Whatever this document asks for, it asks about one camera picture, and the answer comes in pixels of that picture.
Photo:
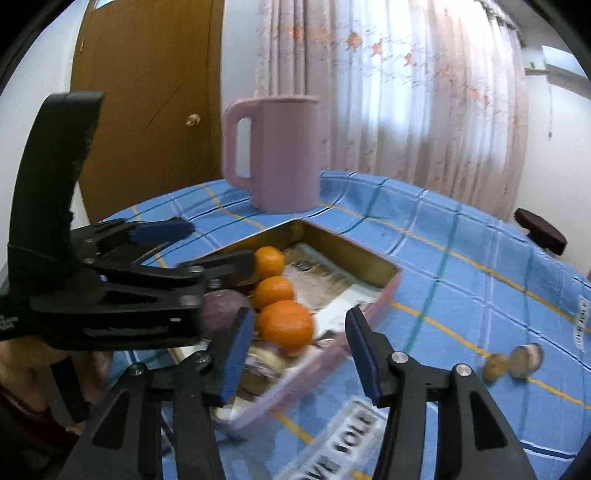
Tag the blue checkered tablecloth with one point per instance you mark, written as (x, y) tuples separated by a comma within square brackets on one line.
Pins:
[(461, 286)]

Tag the purple passion fruit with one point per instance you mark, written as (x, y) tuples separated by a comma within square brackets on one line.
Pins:
[(224, 309)]

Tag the brass door knob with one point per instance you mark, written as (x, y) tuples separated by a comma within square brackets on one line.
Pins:
[(193, 120)]

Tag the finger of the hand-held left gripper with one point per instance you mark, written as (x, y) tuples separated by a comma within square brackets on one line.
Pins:
[(157, 230), (217, 267)]

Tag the dark wooden stool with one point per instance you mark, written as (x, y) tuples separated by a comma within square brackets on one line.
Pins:
[(540, 230)]

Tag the small orange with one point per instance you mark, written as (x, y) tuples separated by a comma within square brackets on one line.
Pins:
[(273, 293), (270, 263)]

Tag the printed paper sheets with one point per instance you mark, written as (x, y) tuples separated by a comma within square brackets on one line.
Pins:
[(332, 286)]

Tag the large orange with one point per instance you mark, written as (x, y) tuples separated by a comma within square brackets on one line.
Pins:
[(285, 326)]

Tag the white air conditioner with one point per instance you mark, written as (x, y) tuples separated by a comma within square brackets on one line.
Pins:
[(561, 60)]

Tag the brown wooden door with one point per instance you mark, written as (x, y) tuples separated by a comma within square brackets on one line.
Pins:
[(147, 92)]

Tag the pink metal tin box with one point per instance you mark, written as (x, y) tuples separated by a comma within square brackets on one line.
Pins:
[(364, 267)]

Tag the pink plastic pitcher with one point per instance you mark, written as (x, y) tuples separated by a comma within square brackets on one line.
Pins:
[(286, 157)]

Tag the sheer floral curtain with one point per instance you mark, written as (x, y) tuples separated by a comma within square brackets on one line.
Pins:
[(392, 101)]

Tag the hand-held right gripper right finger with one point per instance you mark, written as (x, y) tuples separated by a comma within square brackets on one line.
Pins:
[(364, 357)]

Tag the person's left forearm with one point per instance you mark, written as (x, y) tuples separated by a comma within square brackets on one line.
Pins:
[(27, 438)]

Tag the cut taro piece lying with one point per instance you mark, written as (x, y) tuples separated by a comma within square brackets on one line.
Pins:
[(526, 361)]

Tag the brown longan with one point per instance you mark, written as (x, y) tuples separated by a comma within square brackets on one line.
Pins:
[(496, 367)]

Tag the person's left hand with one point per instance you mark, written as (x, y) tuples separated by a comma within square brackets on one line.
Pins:
[(27, 364)]

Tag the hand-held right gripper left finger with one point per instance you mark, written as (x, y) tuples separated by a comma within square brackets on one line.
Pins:
[(238, 350)]

